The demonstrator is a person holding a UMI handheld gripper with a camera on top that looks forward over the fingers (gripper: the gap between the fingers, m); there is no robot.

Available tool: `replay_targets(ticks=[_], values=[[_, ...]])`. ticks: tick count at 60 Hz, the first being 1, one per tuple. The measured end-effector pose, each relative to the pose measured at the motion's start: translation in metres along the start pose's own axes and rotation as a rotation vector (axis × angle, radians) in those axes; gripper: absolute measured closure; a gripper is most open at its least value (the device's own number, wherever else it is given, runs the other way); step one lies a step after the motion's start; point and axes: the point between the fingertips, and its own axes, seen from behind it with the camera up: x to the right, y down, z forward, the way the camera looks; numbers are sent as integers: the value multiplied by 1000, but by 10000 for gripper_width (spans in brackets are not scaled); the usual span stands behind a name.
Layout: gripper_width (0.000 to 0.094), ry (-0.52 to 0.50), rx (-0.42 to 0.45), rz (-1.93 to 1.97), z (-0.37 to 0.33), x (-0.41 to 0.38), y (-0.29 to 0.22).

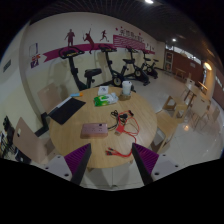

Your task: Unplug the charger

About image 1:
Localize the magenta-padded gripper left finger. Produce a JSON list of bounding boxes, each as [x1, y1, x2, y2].
[[42, 143, 92, 186]]

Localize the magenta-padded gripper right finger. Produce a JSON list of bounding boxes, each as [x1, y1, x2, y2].
[[131, 142, 183, 186]]

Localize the red charging cable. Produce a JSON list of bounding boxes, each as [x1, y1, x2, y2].
[[105, 110, 141, 159]]

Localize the pink power strip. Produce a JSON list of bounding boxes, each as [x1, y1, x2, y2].
[[80, 122, 109, 139]]

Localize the black mouse pad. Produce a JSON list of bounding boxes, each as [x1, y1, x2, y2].
[[48, 97, 87, 126]]

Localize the wooden chair with tall back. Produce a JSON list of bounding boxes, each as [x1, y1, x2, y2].
[[37, 82, 63, 113], [12, 117, 56, 164]]

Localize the low wooden stool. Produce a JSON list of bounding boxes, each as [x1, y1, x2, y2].
[[162, 95, 188, 118]]

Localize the green wet wipes pack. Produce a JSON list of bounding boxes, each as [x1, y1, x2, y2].
[[93, 92, 119, 108]]

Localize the small white box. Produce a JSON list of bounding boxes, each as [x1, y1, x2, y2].
[[97, 85, 110, 97]]

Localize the white cup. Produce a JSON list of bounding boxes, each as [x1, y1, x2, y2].
[[121, 80, 133, 97]]

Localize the group of wooden chairs and tables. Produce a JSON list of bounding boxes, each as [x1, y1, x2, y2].
[[151, 68, 223, 153]]

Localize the black exercise bike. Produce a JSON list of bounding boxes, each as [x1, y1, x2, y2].
[[58, 46, 103, 91], [98, 44, 128, 88], [141, 49, 160, 80], [124, 46, 151, 87]]

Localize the group of ceiling lights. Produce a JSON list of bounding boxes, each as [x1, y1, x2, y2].
[[144, 0, 213, 72]]

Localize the black cable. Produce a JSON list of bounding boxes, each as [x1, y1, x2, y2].
[[108, 109, 130, 132]]

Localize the dark wall plaque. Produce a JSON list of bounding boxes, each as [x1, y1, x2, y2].
[[2, 59, 12, 73]]

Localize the wall notice posters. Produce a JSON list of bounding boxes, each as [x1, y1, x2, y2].
[[29, 42, 42, 69]]

